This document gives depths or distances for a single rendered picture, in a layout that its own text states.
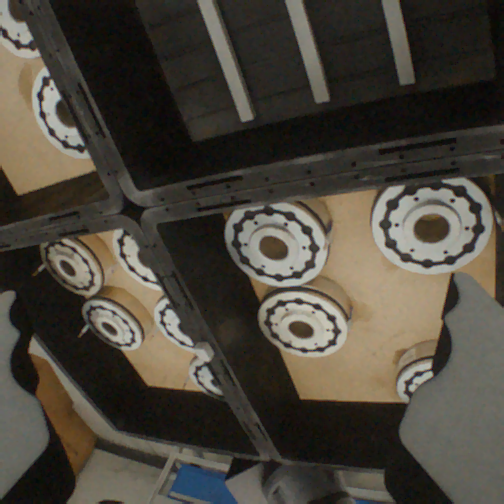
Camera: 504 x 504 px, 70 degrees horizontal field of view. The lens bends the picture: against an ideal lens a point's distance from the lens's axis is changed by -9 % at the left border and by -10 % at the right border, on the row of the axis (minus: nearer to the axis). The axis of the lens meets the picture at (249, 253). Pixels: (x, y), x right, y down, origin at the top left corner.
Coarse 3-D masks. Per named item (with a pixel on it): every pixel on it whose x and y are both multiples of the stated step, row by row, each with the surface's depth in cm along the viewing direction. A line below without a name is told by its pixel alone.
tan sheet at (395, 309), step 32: (352, 224) 37; (352, 256) 39; (384, 256) 38; (480, 256) 35; (256, 288) 46; (352, 288) 42; (384, 288) 40; (416, 288) 39; (352, 320) 45; (384, 320) 43; (416, 320) 42; (288, 352) 51; (352, 352) 48; (384, 352) 46; (320, 384) 54; (352, 384) 51; (384, 384) 49
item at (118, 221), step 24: (120, 216) 32; (0, 240) 41; (24, 240) 39; (48, 240) 38; (144, 240) 33; (0, 288) 48; (168, 288) 36; (192, 336) 39; (72, 384) 58; (96, 408) 61; (240, 408) 45; (120, 432) 63; (240, 456) 53; (264, 456) 51
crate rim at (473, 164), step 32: (416, 160) 22; (448, 160) 21; (480, 160) 21; (224, 192) 28; (256, 192) 27; (288, 192) 26; (320, 192) 25; (352, 192) 25; (160, 256) 34; (192, 320) 37; (224, 352) 40; (256, 416) 45
